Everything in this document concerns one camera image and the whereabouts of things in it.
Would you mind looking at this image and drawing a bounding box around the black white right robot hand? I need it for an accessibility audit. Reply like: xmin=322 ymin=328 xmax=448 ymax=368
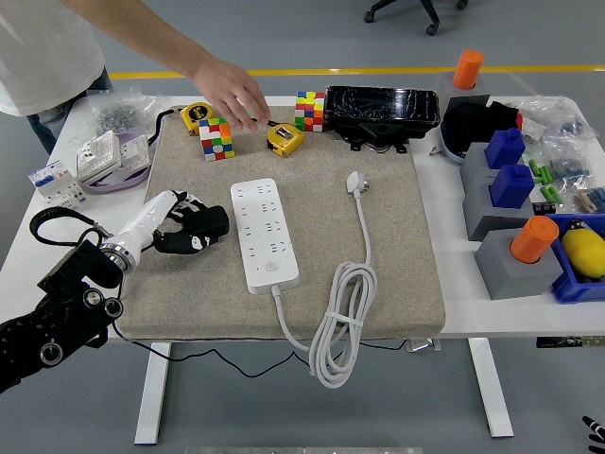
xmin=581 ymin=415 xmax=605 ymax=454

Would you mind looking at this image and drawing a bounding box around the person's hand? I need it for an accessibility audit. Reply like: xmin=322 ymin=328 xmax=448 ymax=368
xmin=188 ymin=56 xmax=271 ymax=132

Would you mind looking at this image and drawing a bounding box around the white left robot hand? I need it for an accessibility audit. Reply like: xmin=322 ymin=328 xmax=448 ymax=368
xmin=115 ymin=188 xmax=223 ymax=256

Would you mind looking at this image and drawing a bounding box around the black plug adapter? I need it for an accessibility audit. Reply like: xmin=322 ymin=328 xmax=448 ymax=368
xmin=181 ymin=205 xmax=232 ymax=247

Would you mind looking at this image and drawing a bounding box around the white power strip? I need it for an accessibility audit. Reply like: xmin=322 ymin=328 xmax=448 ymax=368
xmin=230 ymin=178 xmax=301 ymax=296

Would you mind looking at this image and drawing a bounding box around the thin black adapter cord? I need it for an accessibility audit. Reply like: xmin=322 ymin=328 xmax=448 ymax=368
xmin=112 ymin=325 xmax=408 ymax=379

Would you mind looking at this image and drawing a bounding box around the lilac tape roll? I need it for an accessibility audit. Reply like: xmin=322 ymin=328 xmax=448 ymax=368
xmin=84 ymin=131 xmax=153 ymax=195

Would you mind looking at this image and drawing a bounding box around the yellow tape measure black label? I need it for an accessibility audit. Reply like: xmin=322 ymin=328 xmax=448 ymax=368
xmin=181 ymin=102 xmax=216 ymax=138

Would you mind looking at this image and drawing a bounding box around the multicolour puzzle cube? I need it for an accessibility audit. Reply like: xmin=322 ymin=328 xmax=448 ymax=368
xmin=199 ymin=116 xmax=236 ymax=163
xmin=295 ymin=90 xmax=327 ymax=133

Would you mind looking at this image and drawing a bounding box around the white socket panel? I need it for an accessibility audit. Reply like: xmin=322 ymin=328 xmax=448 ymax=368
xmin=115 ymin=134 xmax=152 ymax=171

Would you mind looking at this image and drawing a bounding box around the clear bag of metal nuts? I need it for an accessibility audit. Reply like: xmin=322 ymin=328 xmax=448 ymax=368
xmin=70 ymin=87 xmax=169 ymax=148

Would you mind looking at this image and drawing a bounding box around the grey-brown mat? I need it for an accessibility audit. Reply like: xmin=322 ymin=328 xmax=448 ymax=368
xmin=115 ymin=104 xmax=447 ymax=341

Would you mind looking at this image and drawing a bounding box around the white circuit breaker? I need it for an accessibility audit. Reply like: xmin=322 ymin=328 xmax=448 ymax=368
xmin=27 ymin=159 xmax=90 ymax=212

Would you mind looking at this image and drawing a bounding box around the black box under table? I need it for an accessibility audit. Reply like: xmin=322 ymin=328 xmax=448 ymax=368
xmin=536 ymin=335 xmax=605 ymax=350

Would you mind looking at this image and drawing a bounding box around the white table leg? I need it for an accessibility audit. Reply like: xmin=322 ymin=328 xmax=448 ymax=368
xmin=134 ymin=340 xmax=172 ymax=445
xmin=467 ymin=338 xmax=515 ymax=439

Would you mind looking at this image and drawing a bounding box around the blue plastic bin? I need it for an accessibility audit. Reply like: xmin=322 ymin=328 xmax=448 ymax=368
xmin=545 ymin=212 xmax=605 ymax=305

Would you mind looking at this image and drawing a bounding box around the black cracked screen device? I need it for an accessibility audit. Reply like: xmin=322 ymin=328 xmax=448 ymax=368
xmin=324 ymin=84 xmax=441 ymax=155

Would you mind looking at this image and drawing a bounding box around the person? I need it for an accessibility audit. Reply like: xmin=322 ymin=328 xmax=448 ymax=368
xmin=0 ymin=0 xmax=115 ymax=156

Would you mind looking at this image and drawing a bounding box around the yellow rounded toy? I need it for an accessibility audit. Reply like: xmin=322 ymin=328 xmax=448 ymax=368
xmin=561 ymin=219 xmax=605 ymax=279

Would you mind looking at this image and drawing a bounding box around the grey block base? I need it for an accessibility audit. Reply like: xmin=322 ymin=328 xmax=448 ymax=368
xmin=474 ymin=228 xmax=566 ymax=302
xmin=459 ymin=140 xmax=530 ymax=193
xmin=461 ymin=177 xmax=549 ymax=242
xmin=433 ymin=70 xmax=493 ymax=124

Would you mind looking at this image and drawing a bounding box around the orange cylinder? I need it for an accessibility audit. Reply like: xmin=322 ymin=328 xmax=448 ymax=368
xmin=452 ymin=50 xmax=485 ymax=91
xmin=510 ymin=216 xmax=562 ymax=265

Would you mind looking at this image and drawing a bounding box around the black office chair base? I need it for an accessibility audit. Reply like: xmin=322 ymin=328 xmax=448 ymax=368
xmin=363 ymin=0 xmax=470 ymax=37

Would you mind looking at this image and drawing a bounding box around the white blue bowl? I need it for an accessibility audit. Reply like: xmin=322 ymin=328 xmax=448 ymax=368
xmin=439 ymin=120 xmax=469 ymax=166

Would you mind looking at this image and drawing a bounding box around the clear bag of blue parts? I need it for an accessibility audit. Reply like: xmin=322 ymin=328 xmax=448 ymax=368
xmin=512 ymin=96 xmax=597 ymax=143
xmin=572 ymin=185 xmax=605 ymax=215
xmin=541 ymin=136 xmax=596 ymax=185

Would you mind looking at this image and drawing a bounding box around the black cloth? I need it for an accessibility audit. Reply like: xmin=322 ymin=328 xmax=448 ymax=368
xmin=443 ymin=100 xmax=521 ymax=155

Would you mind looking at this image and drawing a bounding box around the blue block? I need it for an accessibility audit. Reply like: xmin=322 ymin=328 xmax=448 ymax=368
xmin=485 ymin=128 xmax=527 ymax=170
xmin=490 ymin=164 xmax=537 ymax=210

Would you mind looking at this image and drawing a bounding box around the yellow tape measure black strap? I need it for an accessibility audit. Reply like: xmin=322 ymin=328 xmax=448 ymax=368
xmin=250 ymin=117 xmax=306 ymax=158

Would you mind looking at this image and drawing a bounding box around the white wall socket box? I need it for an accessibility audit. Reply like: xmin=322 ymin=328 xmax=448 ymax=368
xmin=75 ymin=131 xmax=123 ymax=183

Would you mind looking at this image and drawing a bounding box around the thick black cable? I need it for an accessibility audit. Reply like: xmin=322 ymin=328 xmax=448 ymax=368
xmin=147 ymin=108 xmax=184 ymax=146

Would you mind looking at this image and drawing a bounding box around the white power cord with plug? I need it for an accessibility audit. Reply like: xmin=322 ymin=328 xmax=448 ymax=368
xmin=269 ymin=169 xmax=379 ymax=391

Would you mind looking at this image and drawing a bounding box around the silver bracket under table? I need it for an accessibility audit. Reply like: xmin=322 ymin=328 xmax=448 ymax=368
xmin=405 ymin=338 xmax=443 ymax=354

